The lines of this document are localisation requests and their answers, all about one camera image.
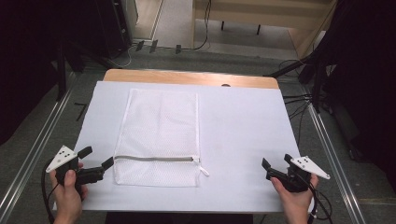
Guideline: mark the black curtain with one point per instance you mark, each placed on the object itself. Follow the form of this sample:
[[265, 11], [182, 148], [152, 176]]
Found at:
[[28, 62], [364, 77]]

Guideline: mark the black stand leg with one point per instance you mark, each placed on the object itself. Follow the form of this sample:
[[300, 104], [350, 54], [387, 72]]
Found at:
[[289, 67]]

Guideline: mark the metal floor rail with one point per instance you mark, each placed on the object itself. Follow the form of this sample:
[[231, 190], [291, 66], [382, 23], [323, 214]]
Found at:
[[34, 146], [333, 161]]

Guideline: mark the wooden table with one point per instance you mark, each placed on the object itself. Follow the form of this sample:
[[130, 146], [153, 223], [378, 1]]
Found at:
[[186, 77]]

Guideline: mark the white table cover sheet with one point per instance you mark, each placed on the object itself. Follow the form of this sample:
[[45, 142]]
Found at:
[[243, 130]]

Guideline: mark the person's right hand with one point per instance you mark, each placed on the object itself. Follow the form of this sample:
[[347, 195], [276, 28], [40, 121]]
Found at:
[[295, 202]]

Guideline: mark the wooden platform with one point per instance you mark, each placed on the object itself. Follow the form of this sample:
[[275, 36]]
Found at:
[[258, 18]]

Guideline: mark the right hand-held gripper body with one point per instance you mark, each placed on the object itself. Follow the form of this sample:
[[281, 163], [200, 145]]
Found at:
[[295, 182]]

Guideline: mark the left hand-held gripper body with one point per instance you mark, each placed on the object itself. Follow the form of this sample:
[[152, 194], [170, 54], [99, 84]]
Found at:
[[90, 174]]

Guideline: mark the person's left hand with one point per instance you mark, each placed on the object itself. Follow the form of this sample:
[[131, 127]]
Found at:
[[67, 199]]

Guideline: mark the white mesh laundry bag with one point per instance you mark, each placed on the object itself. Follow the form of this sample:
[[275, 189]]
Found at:
[[158, 130]]

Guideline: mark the dark cabinet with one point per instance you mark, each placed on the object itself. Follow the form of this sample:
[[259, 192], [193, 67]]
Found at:
[[115, 25]]

